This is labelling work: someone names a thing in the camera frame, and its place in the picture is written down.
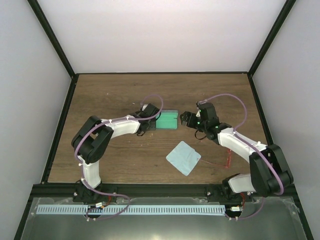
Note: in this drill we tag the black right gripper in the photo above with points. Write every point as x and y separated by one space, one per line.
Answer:
187 115

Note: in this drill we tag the black aluminium frame post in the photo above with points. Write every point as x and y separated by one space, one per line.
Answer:
42 19

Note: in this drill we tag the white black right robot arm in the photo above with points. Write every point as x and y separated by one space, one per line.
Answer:
269 170

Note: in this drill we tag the light blue cleaning cloth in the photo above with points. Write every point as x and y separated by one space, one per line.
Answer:
184 158

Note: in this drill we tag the black right frame post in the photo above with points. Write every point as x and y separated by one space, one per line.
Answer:
277 25

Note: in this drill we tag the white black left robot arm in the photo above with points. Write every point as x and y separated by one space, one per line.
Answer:
91 141

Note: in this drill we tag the light blue glasses case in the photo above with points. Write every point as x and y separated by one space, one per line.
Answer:
167 120

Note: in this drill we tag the light blue slotted cable duct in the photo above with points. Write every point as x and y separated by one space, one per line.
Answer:
203 210

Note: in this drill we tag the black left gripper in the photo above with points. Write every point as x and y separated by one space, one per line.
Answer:
153 126

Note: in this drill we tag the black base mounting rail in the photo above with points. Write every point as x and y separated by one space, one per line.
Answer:
79 193

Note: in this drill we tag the red transparent sunglasses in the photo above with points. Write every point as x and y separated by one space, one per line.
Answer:
224 166

